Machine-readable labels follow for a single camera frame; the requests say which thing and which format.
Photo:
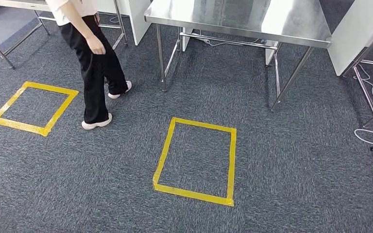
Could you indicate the stainless steel workbench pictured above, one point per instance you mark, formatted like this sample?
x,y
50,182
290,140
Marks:
x,y
238,16

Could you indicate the yellow floor tape square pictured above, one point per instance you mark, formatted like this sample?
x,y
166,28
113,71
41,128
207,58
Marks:
x,y
12,123
193,193

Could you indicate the person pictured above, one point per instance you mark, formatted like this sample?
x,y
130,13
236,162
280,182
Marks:
x,y
93,70

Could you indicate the stainless steel side table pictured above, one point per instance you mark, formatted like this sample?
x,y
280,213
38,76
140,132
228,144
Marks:
x,y
9,4
365,91

